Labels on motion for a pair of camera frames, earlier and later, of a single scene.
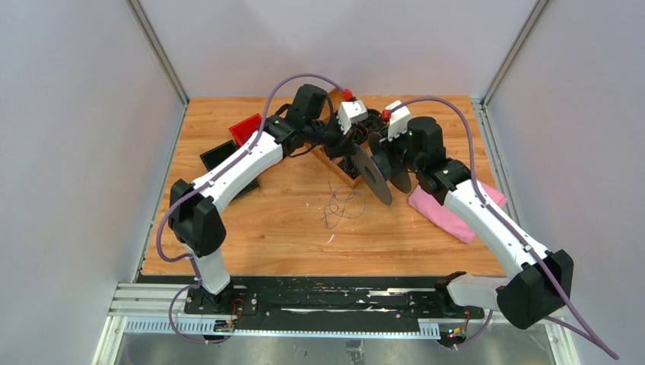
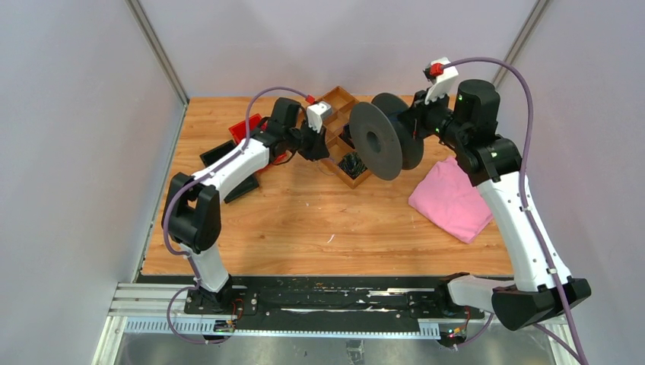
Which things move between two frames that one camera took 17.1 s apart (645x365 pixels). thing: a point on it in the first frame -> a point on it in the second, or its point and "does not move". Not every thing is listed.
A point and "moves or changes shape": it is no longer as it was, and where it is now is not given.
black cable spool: x=379 y=172 moves or changes shape
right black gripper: x=389 y=146 -> x=418 y=109
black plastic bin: x=211 y=158 does not move
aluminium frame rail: x=158 y=49 does not move
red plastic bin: x=243 y=130 does not move
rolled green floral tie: x=347 y=164 does not move
